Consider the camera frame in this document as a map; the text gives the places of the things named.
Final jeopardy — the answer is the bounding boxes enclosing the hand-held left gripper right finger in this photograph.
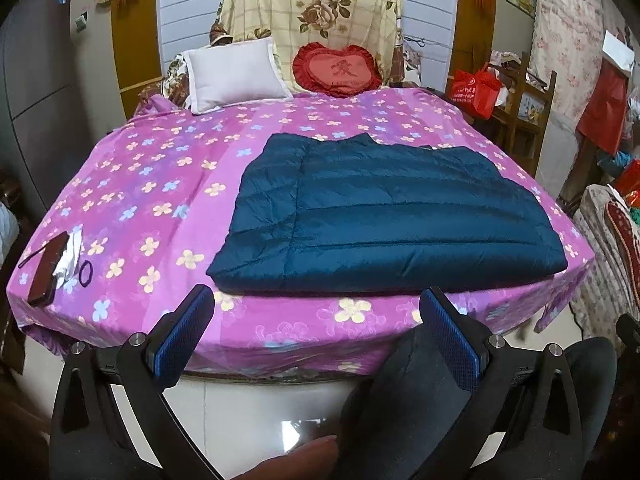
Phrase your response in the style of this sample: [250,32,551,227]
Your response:
[415,286,593,480]

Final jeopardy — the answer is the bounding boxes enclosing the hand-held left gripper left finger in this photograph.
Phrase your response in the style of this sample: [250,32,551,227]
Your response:
[47,284,226,480]

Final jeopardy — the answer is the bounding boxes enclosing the dark blue quilted jacket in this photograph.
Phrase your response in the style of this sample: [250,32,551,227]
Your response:
[206,132,568,295]

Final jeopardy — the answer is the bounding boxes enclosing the person's black pants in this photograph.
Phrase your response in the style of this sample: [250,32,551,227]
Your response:
[335,327,621,480]

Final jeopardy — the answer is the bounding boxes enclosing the beige floral cloth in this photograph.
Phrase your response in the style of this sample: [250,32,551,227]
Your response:
[570,185,640,336]

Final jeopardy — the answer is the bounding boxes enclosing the white tissue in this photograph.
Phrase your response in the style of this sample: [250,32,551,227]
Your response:
[52,230,83,291]

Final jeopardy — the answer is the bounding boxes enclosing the dark red wallet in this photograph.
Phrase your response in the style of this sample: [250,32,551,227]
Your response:
[27,232,71,307]

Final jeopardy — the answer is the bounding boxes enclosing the pink floral bed sheet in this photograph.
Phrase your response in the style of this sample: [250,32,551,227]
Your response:
[15,87,598,378]

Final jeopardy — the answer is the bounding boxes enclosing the brown rounded object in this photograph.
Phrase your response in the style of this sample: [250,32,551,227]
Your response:
[235,435,341,480]

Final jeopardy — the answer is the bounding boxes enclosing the red hanging cloth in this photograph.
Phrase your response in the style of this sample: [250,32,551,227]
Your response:
[575,57,631,156]

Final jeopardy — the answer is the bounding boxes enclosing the wooden chair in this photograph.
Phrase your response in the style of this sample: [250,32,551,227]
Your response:
[492,52,558,156]

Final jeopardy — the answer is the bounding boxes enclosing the red shopping bag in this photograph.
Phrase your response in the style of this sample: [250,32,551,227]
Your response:
[450,62,503,120]

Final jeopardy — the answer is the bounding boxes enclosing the brown floral quilt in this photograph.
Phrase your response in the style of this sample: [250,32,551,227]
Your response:
[137,52,193,108]

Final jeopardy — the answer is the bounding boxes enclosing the white pillow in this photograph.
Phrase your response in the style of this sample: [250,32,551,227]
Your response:
[181,37,295,115]

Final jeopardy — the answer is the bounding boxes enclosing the grey wardrobe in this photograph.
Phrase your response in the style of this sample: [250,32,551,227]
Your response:
[0,0,126,201]

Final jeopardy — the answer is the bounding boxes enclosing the white paper sheet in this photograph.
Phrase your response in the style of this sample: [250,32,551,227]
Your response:
[602,30,638,71]

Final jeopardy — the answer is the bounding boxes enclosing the red heart-shaped cushion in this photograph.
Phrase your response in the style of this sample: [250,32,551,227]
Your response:
[292,42,383,98]

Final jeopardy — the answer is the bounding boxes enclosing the pale floral hanging quilt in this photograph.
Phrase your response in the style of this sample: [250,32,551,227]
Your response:
[529,0,606,126]

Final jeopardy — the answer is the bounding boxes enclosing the yellow rose-print blanket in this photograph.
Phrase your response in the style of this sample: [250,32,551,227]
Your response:
[217,0,405,93]

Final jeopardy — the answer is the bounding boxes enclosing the black cord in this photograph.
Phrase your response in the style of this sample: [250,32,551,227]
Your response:
[17,245,51,268]

